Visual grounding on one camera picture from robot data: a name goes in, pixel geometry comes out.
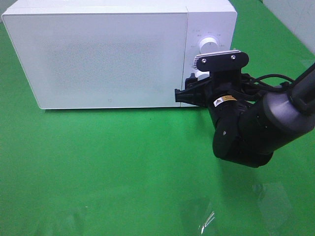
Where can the white round knob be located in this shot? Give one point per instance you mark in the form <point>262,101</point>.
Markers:
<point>201,75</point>
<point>208,45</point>

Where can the white microwave door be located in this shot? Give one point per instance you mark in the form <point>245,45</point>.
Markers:
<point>76,61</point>

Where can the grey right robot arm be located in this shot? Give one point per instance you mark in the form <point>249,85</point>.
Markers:
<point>252,119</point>

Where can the clear tape patch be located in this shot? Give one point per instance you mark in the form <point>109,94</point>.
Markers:
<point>198,217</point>
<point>273,203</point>

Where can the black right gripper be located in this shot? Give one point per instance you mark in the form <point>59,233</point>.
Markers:
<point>215,93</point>

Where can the white microwave oven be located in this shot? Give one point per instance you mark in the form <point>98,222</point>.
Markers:
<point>205,18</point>

